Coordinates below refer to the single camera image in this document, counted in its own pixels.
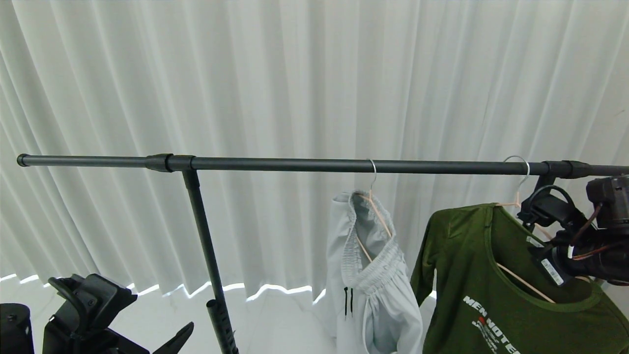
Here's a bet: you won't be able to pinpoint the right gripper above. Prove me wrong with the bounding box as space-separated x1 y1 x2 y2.
528 241 593 287

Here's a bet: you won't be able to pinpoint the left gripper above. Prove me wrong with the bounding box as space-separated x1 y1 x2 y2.
42 317 195 354

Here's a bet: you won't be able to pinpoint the pink clothes hanger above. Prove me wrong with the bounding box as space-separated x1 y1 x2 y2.
494 155 593 304
355 159 394 264

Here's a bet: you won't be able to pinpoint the olive green garment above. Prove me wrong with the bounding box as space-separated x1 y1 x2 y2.
410 203 629 354

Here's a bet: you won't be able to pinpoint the pale grey shorts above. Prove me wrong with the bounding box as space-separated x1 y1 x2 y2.
312 191 424 354

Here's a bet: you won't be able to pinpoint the black clothes rack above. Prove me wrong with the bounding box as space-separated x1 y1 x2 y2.
17 153 629 354

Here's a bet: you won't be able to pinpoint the white curtain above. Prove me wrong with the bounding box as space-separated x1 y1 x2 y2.
0 0 629 301

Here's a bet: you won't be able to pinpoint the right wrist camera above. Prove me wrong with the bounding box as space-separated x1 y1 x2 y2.
517 193 588 232

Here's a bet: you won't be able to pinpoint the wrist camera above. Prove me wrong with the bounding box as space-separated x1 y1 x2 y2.
47 273 138 340
517 193 588 232

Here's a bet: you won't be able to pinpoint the black cable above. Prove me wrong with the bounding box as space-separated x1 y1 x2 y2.
528 185 576 209

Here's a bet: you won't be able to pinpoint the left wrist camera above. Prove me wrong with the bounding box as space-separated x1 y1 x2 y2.
47 273 138 340

